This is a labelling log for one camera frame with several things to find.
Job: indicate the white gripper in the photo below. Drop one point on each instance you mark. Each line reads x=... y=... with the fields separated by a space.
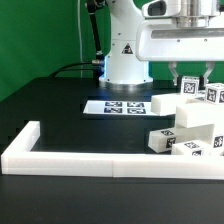
x=161 y=41

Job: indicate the white chair back part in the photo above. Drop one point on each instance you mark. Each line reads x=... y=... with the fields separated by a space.
x=188 y=110

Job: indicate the white chair seat part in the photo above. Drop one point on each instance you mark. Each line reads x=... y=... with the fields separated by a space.
x=211 y=134

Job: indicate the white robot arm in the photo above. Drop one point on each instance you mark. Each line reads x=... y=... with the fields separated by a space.
x=121 y=66

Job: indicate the white tag sheet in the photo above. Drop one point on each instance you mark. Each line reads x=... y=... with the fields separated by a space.
x=126 y=108

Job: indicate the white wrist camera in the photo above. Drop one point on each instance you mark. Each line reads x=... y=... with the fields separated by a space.
x=161 y=8

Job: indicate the white U-shaped fence frame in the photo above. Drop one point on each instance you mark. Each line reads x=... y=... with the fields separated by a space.
x=19 y=158

